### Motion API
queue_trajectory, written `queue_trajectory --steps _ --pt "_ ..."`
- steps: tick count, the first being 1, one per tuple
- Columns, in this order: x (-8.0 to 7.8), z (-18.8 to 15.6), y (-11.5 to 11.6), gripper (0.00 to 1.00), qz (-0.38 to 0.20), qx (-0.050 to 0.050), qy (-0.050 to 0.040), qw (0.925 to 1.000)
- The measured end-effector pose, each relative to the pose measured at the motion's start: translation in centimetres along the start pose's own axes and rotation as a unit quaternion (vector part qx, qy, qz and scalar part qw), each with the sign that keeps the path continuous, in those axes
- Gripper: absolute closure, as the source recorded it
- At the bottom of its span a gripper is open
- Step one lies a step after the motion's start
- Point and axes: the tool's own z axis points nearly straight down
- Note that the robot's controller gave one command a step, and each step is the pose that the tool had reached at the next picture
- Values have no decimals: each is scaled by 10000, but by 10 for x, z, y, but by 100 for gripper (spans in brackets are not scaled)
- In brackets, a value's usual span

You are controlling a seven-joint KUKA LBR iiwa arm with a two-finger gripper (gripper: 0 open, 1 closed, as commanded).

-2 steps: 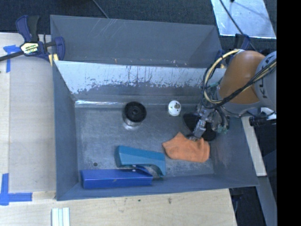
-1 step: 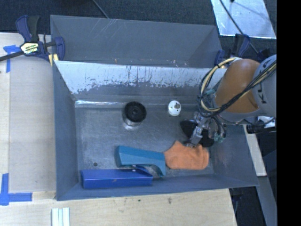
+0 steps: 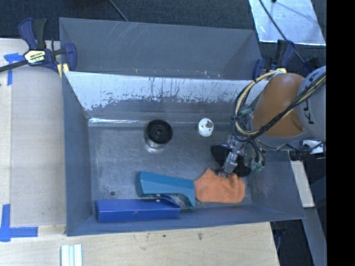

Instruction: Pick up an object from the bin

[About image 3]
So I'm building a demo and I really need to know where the grey metal bin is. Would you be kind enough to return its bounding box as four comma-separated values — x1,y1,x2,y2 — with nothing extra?
58,17,306,237

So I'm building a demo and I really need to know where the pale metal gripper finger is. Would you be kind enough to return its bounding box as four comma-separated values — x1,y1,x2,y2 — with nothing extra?
217,154,234,175
222,156,239,177

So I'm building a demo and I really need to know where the black round cup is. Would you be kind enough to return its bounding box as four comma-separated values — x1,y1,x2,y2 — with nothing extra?
144,119,174,152

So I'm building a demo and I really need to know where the pale wood board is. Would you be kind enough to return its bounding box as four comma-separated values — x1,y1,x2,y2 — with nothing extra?
10,65,67,228

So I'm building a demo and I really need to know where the teal stapler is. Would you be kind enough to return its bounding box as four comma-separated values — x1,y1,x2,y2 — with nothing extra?
134,171,197,208

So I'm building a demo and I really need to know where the orange cloth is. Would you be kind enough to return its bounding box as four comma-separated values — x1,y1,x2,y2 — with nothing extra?
194,168,246,204

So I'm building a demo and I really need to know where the black flat oval object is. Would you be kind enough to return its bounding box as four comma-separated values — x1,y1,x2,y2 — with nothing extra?
210,144,252,177

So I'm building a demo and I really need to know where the blue flat box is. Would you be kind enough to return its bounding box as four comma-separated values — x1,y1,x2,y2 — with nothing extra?
94,198,182,223

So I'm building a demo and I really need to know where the white round knob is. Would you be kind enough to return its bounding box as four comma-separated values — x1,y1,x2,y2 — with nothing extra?
197,117,215,137

